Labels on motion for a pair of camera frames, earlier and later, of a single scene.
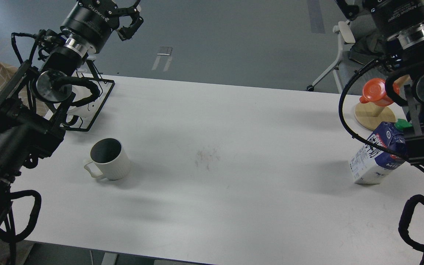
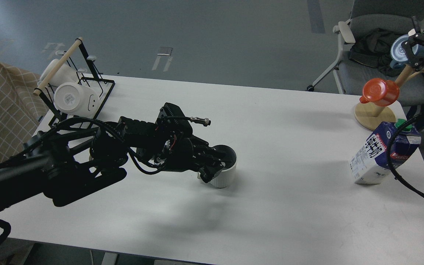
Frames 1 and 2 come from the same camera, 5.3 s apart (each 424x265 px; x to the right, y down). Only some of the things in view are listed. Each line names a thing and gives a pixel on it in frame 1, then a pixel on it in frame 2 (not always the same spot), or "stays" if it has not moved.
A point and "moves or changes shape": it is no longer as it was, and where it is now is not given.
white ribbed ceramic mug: (109, 158) moves or changes shape
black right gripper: (398, 17) -> (416, 62)
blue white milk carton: (370, 165) stays
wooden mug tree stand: (368, 116) stays
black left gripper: (93, 21) -> (183, 153)
